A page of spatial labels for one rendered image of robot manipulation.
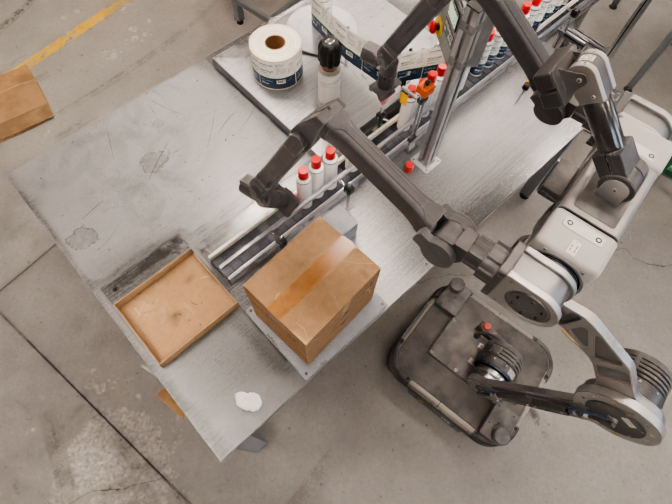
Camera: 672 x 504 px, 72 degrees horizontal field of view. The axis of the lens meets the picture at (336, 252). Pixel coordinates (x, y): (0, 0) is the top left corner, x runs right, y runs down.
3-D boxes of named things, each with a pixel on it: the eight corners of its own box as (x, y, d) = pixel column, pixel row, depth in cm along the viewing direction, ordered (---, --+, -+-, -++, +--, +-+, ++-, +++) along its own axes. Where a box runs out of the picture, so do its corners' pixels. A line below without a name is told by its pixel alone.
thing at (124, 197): (398, -53, 237) (398, -57, 235) (618, 96, 199) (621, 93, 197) (8, 178, 174) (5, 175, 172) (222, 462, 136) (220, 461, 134)
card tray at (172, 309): (193, 252, 161) (190, 247, 157) (240, 305, 153) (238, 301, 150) (117, 308, 152) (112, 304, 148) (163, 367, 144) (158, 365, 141)
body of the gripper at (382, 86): (367, 90, 160) (369, 73, 153) (388, 75, 163) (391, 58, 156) (381, 101, 158) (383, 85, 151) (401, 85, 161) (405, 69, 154)
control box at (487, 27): (464, 27, 146) (483, -32, 129) (478, 67, 139) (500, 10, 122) (433, 29, 145) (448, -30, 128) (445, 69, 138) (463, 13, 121)
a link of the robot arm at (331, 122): (299, 105, 91) (331, 79, 95) (284, 139, 104) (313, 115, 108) (459, 263, 93) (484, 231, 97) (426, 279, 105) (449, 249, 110)
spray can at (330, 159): (330, 176, 170) (331, 140, 151) (339, 185, 168) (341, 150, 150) (319, 184, 168) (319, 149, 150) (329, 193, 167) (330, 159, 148)
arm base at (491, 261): (485, 296, 98) (505, 275, 87) (453, 274, 99) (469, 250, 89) (506, 267, 100) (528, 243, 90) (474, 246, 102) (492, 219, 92)
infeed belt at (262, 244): (513, 37, 208) (516, 30, 204) (528, 47, 205) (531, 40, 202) (213, 265, 158) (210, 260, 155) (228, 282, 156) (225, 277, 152)
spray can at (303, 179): (305, 194, 166) (303, 160, 148) (315, 203, 165) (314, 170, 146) (294, 202, 165) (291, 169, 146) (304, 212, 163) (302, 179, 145)
